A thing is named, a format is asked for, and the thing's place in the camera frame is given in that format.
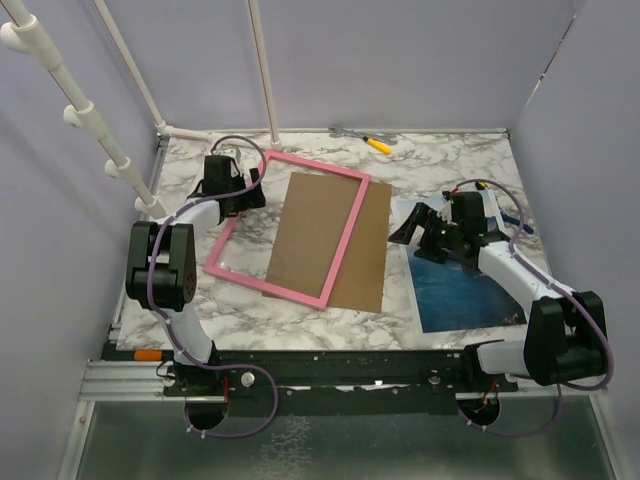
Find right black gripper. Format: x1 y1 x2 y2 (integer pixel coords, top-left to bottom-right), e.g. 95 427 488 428
390 202 464 264

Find seascape photo print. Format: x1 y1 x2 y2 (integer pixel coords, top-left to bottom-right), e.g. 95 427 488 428
398 190 526 334

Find pink picture frame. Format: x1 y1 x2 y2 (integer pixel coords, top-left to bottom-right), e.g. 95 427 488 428
202 150 371 310

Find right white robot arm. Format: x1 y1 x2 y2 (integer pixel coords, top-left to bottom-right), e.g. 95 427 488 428
388 190 614 391

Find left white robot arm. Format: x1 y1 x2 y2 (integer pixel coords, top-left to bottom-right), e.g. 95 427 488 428
125 154 266 395

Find silver wrench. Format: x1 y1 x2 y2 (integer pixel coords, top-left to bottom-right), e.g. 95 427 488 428
328 127 398 146

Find brown fibreboard backing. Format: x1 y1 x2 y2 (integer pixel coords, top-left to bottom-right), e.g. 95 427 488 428
266 173 392 313

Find white pvc pipe rack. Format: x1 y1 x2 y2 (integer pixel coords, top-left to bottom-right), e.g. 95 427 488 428
0 0 284 242

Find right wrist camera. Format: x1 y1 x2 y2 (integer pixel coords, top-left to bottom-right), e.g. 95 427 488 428
438 191 453 223

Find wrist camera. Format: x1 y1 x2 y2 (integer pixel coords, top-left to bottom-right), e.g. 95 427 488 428
438 191 453 223
220 145 242 163

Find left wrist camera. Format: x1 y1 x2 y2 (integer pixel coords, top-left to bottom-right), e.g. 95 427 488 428
220 145 242 163

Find yellow handled screwdriver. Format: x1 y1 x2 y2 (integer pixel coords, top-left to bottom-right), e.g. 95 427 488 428
362 136 392 155

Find blue handled pliers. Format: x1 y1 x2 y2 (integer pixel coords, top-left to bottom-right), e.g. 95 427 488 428
500 211 534 234

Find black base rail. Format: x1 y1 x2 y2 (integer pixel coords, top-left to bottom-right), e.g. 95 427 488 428
159 349 521 419

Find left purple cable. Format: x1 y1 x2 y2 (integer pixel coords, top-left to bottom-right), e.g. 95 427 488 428
147 134 281 441

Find purple cable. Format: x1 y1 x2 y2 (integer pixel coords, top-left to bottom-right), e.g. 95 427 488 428
147 134 281 441
449 178 615 437

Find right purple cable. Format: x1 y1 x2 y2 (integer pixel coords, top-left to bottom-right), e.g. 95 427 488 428
449 178 615 437

